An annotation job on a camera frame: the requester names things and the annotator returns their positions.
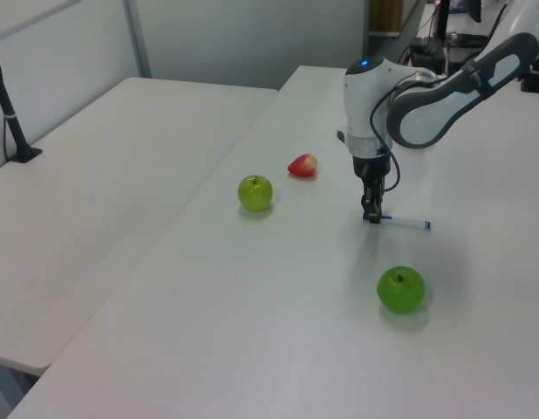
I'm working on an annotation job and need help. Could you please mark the black flat tray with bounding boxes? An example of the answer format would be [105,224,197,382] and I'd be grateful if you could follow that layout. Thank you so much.
[446,33,489,48]

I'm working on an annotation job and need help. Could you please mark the red toy strawberry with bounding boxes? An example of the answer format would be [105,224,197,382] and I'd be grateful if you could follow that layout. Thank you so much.
[287,153,319,179]

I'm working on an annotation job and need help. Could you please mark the white side table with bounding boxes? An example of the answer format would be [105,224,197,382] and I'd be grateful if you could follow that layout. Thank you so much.
[0,77,280,377]

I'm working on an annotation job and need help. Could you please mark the black equipment box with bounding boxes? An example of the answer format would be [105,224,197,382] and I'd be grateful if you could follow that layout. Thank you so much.
[409,38,447,74]

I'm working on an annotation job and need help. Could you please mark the black camera stand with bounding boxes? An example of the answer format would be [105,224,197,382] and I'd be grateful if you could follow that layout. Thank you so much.
[0,43,44,164]
[519,41,539,93]

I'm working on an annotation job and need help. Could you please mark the white marker with blue cap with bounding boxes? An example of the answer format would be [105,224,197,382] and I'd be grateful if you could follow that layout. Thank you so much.
[361,212,433,231]

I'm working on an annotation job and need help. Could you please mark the dark green toy apple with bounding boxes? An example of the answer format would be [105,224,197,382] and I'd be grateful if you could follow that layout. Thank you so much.
[376,265,426,315]

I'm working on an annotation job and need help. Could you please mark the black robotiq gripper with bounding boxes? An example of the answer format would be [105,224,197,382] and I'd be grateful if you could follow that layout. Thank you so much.
[351,152,392,225]

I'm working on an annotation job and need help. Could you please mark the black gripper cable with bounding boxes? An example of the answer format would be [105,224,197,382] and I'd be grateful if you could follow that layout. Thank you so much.
[368,72,402,194]

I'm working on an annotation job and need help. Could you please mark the grey partition post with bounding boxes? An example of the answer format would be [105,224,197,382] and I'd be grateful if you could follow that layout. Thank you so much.
[122,0,154,80]

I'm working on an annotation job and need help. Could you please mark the tan cardboard board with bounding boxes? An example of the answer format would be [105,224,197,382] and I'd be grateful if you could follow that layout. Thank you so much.
[368,0,404,38]

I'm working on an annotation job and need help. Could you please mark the yellow-green toy apple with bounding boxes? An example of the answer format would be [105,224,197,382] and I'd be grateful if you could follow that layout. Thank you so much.
[237,175,274,214]

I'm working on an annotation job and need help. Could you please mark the black vertical pole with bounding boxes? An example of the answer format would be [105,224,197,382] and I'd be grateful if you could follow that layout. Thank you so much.
[438,0,451,41]

